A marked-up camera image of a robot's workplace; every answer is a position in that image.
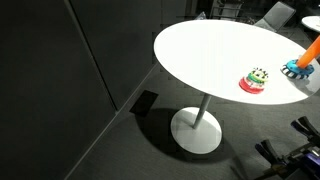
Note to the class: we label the dark metal frame chair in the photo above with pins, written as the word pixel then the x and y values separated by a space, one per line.
pixel 227 9

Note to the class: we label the black floor plate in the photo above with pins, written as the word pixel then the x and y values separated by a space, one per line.
pixel 144 103

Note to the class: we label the black spring clamp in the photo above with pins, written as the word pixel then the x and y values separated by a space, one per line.
pixel 305 126
pixel 267 151

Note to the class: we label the small white round table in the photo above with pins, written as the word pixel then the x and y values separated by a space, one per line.
pixel 312 22

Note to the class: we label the blue striped rod base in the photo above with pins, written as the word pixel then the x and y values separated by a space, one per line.
pixel 290 68

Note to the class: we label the orange toy rod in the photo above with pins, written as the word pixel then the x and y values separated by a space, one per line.
pixel 308 55

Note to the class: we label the purple clamp bar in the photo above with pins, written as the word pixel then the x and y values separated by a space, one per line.
pixel 312 157

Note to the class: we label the white table pedestal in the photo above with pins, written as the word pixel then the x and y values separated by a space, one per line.
pixel 196 131

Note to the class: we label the grey chair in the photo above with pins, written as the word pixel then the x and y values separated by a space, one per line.
pixel 276 16

